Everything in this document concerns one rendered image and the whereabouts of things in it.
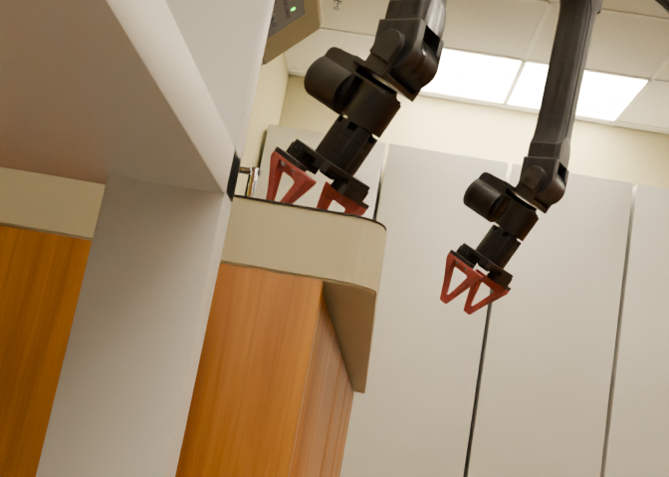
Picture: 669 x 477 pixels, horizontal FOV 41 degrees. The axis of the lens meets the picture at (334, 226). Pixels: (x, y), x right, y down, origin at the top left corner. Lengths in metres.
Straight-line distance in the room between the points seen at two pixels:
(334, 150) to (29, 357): 0.62
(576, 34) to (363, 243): 1.12
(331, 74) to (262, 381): 0.67
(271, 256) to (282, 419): 0.09
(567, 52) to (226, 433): 1.19
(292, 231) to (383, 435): 3.81
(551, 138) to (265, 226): 1.05
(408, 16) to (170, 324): 0.80
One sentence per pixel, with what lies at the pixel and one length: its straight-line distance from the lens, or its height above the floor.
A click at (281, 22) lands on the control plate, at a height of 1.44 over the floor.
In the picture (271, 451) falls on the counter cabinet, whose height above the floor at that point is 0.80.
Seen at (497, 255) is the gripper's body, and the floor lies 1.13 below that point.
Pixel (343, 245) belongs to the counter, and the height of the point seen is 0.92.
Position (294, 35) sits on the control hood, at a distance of 1.60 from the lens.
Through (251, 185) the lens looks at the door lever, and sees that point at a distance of 1.50.
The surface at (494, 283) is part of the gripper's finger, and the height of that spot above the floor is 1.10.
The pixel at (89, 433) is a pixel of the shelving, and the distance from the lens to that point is 0.33.
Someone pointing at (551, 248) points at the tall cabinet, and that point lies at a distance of 4.46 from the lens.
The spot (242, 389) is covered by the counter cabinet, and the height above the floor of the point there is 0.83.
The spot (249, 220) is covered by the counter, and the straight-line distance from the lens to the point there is 0.50.
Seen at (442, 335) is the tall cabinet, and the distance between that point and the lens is 4.32.
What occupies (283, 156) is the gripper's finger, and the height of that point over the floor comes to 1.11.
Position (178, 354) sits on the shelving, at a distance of 0.32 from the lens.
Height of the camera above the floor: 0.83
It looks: 12 degrees up
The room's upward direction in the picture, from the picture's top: 10 degrees clockwise
